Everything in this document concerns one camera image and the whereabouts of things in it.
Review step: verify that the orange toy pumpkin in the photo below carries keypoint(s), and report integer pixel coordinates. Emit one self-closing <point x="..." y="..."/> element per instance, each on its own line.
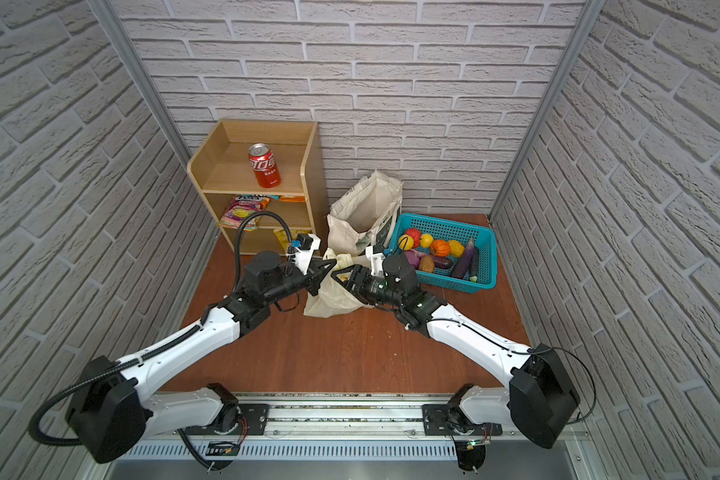
<point x="440" y="248"/>

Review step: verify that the yellow chip bag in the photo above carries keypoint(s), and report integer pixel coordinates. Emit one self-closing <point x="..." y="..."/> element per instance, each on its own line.
<point x="283" y="238"/>

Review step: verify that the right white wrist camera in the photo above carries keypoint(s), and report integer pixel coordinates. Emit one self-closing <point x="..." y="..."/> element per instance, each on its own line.
<point x="375" y="261"/>

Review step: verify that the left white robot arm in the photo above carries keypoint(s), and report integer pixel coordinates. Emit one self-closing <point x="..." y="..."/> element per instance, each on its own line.
<point x="125" y="405"/>

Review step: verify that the wooden shelf unit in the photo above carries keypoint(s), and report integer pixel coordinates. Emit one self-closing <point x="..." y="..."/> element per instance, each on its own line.
<point x="279" y="159"/>

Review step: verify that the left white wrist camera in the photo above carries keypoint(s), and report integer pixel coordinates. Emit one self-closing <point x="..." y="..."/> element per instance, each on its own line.
<point x="303" y="249"/>

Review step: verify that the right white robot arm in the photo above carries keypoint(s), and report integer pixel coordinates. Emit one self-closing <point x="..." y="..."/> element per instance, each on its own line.
<point x="539" y="397"/>

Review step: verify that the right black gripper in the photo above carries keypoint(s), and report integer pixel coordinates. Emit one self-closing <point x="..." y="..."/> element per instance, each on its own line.
<point x="352" y="285"/>

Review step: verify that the thin cream plastic bag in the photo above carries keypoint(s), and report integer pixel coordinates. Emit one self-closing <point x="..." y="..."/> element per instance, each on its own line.
<point x="339" y="301"/>

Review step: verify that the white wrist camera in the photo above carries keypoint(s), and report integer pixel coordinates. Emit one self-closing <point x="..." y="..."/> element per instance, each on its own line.
<point x="375" y="261"/>
<point x="303" y="249"/>

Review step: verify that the teal plastic basket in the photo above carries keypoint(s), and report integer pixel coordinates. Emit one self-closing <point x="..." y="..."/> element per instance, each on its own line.
<point x="484" y="240"/>

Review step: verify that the purple toy eggplant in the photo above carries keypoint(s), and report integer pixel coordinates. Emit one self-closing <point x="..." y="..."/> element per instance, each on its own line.
<point x="463" y="266"/>

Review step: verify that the red toy tomato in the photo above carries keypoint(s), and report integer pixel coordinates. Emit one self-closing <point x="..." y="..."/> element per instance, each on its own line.
<point x="415" y="234"/>

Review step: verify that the red cola can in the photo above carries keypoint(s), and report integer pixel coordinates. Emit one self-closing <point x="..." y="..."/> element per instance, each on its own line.
<point x="264" y="166"/>

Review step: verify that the canvas tote bag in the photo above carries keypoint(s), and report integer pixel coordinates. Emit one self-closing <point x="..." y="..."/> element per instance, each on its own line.
<point x="365" y="215"/>

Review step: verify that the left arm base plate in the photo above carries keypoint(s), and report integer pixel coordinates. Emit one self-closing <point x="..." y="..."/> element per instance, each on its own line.
<point x="248" y="419"/>

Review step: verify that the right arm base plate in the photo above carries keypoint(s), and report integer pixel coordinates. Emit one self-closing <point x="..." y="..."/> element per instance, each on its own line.
<point x="442" y="420"/>

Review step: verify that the aluminium rail frame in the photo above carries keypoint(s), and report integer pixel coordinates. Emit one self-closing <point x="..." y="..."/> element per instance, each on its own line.
<point x="355" y="436"/>

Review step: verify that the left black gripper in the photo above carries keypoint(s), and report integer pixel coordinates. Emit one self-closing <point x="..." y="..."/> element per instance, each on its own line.
<point x="322" y="269"/>

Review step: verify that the pink green candy bag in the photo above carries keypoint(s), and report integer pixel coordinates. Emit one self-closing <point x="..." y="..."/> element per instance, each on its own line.
<point x="242" y="207"/>

